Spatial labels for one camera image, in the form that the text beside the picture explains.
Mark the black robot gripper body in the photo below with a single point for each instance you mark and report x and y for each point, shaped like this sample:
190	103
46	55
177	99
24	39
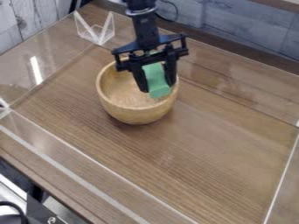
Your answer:
150	46

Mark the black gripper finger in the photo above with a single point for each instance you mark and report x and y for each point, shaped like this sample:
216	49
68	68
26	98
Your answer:
138	74
169	69

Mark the green rectangular block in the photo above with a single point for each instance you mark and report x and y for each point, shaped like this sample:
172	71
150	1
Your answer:
157	80

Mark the round wooden bowl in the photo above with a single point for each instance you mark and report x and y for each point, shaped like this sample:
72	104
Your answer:
125	103

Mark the clear acrylic corner bracket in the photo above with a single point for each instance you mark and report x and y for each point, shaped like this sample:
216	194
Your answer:
93	33

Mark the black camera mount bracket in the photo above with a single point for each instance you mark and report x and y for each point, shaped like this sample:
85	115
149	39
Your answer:
38	214

